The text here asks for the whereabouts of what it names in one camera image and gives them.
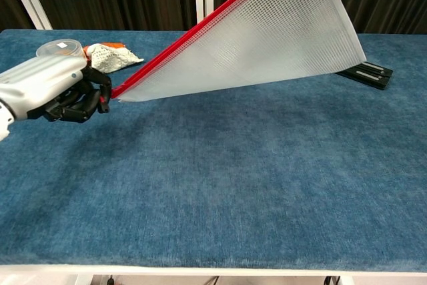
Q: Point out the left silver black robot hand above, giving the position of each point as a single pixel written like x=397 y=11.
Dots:
x=43 y=81

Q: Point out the silver mesh zipper pouch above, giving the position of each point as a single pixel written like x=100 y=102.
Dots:
x=267 y=41

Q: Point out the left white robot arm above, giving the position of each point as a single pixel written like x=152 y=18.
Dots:
x=4 y=121

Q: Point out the clear round lidded container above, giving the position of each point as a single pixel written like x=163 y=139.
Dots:
x=61 y=48

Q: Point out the orange white snack packet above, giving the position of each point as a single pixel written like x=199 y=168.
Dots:
x=113 y=58

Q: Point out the black folding laptop stand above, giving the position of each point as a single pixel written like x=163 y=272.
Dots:
x=370 y=76

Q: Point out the blue table mat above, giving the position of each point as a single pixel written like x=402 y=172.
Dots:
x=213 y=171

